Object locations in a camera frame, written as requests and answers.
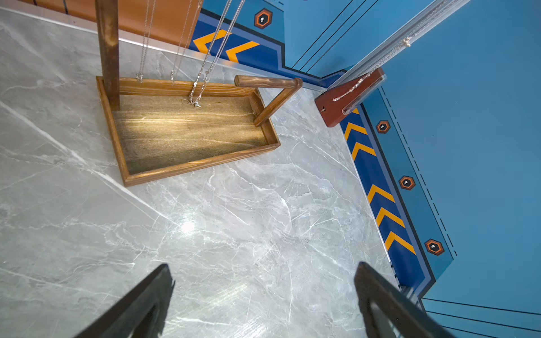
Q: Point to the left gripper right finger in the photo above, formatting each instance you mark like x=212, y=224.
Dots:
x=387, y=312

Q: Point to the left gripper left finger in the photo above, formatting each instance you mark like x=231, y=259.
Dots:
x=142, y=312

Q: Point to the wooden jewelry display stand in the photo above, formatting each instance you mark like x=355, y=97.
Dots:
x=163, y=128

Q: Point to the red corner block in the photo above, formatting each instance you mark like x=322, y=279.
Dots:
x=336, y=103

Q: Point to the right aluminium corner post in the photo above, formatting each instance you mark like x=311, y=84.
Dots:
x=413, y=30

